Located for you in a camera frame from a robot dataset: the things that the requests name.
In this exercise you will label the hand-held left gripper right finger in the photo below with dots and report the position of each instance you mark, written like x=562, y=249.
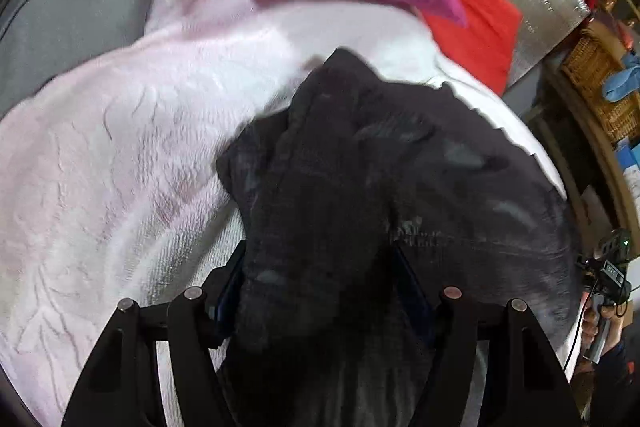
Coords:
x=410, y=287

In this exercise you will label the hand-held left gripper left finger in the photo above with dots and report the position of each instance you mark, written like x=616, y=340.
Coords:
x=227, y=302

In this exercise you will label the black puffer jacket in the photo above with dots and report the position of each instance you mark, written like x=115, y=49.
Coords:
x=375, y=167

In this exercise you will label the person's right forearm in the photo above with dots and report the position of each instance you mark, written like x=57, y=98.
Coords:
x=617, y=382

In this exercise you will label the person's right hand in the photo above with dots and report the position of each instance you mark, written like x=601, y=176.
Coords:
x=589, y=322

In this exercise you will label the wooden shelf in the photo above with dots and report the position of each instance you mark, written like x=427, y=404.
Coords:
x=607, y=167

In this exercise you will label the pale pink textured blanket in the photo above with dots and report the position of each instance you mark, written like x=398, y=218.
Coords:
x=100, y=187

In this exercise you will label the light blue cloth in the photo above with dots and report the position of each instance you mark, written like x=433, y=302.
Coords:
x=622, y=82

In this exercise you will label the wicker basket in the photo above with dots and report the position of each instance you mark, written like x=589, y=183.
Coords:
x=595, y=72

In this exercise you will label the white bed sheet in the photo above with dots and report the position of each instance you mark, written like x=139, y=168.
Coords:
x=350, y=32

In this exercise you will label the red cushion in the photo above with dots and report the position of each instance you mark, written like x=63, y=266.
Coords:
x=475, y=22

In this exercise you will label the grey garment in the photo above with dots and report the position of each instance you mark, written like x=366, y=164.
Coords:
x=75, y=17

